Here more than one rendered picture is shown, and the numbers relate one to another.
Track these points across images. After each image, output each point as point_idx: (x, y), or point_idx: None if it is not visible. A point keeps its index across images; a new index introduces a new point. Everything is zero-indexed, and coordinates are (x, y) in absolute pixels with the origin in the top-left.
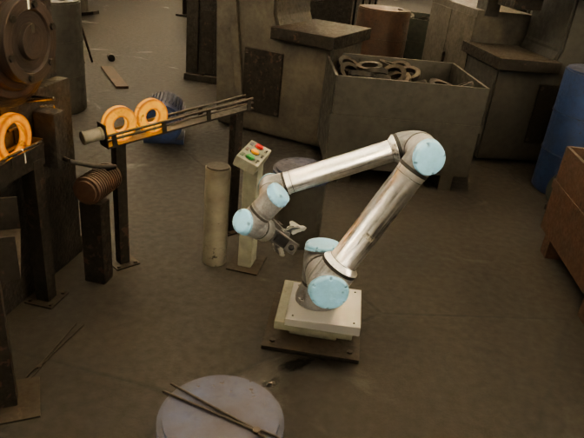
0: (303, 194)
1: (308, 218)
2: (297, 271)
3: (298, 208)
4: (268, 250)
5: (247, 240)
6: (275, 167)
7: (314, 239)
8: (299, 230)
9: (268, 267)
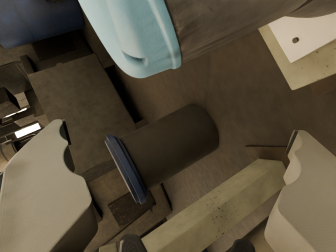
0: (142, 154)
1: (168, 129)
2: (238, 96)
3: (163, 148)
4: (234, 148)
5: (249, 196)
6: (140, 202)
7: (112, 53)
8: (43, 158)
9: (259, 136)
